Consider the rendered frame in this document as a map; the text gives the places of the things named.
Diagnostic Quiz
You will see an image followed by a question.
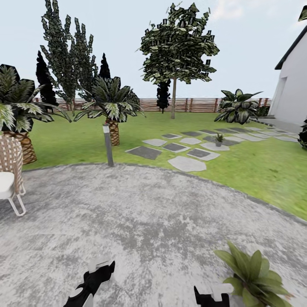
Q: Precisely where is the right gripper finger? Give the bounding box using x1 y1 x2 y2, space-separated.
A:
194 286 201 305

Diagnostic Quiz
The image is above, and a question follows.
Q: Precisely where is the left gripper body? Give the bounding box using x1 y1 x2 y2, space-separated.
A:
84 265 111 291

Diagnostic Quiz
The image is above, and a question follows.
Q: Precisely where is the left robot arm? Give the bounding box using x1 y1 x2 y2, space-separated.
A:
63 255 115 307

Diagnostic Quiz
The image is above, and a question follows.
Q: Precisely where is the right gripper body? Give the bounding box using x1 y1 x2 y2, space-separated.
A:
199 293 230 307

